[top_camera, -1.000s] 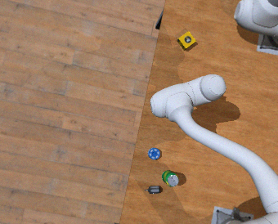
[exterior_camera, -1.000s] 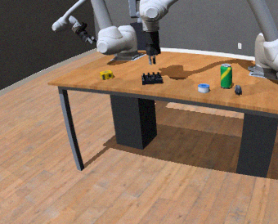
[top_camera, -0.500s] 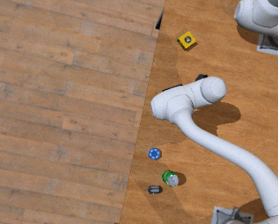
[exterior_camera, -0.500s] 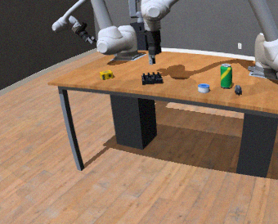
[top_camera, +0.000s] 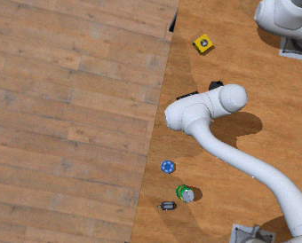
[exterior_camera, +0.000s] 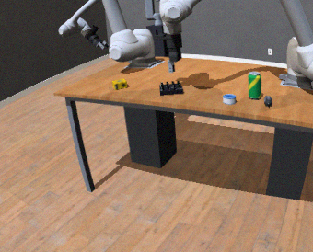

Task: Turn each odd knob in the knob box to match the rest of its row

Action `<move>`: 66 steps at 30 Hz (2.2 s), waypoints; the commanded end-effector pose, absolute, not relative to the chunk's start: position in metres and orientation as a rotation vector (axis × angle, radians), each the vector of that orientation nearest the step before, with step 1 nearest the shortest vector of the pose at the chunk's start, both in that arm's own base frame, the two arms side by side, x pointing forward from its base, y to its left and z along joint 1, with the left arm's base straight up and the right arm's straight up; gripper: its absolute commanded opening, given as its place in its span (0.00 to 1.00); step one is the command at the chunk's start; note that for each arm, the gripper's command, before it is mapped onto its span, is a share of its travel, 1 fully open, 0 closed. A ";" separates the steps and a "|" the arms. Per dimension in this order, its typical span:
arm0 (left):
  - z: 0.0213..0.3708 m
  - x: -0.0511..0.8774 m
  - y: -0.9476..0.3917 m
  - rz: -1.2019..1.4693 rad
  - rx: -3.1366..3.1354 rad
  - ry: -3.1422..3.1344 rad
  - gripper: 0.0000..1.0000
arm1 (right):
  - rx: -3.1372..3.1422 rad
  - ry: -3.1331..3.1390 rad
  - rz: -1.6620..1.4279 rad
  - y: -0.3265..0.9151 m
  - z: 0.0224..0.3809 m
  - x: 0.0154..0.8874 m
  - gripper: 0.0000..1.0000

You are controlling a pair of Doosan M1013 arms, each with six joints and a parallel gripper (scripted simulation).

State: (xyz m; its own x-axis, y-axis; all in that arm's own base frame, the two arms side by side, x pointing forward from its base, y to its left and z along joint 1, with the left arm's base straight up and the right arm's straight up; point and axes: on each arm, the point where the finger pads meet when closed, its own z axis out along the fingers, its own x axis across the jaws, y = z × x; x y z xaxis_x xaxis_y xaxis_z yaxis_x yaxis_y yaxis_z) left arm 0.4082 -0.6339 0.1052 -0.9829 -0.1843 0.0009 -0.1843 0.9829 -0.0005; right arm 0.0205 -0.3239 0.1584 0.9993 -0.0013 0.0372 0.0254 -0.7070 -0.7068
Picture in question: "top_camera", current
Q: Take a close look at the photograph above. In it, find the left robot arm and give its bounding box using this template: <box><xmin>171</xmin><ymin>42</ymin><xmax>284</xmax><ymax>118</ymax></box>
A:
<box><xmin>164</xmin><ymin>83</ymin><xmax>302</xmax><ymax>243</ymax></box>

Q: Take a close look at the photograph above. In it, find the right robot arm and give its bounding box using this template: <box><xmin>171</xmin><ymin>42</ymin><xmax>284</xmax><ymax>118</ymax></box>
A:
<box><xmin>255</xmin><ymin>0</ymin><xmax>302</xmax><ymax>55</ymax></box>

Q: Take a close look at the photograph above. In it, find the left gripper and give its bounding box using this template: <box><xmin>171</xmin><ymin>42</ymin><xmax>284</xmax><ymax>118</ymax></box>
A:
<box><xmin>209</xmin><ymin>81</ymin><xmax>224</xmax><ymax>90</ymax></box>

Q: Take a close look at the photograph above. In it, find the green drink can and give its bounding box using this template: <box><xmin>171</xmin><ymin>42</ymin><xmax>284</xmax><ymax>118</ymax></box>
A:
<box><xmin>176</xmin><ymin>184</ymin><xmax>195</xmax><ymax>203</ymax></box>

